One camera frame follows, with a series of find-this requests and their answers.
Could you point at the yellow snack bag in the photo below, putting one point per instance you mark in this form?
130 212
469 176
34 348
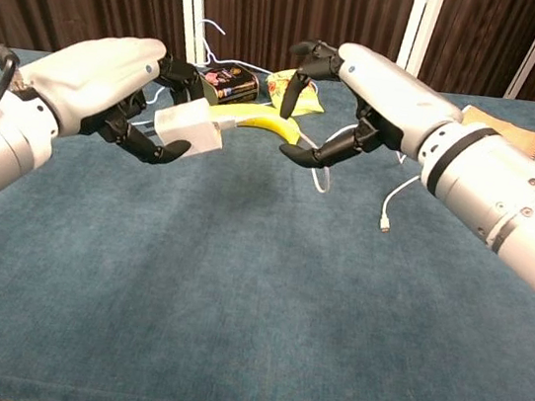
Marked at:
276 84

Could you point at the teal table cloth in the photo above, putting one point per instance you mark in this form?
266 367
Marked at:
236 281

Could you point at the brown spiral notebook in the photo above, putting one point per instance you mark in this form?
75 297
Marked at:
507 128

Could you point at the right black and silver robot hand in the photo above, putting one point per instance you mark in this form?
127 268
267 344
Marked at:
393 88

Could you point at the black printed tin can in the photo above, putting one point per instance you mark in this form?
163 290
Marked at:
234 83

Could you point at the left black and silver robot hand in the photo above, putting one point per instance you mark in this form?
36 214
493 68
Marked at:
96 72

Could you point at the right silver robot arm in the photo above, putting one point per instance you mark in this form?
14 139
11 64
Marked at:
498 193

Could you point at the yellow banana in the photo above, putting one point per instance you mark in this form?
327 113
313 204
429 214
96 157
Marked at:
268 123

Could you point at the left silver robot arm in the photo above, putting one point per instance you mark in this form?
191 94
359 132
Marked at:
1 143

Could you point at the white charger block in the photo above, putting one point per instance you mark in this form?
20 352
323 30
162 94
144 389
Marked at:
184 121

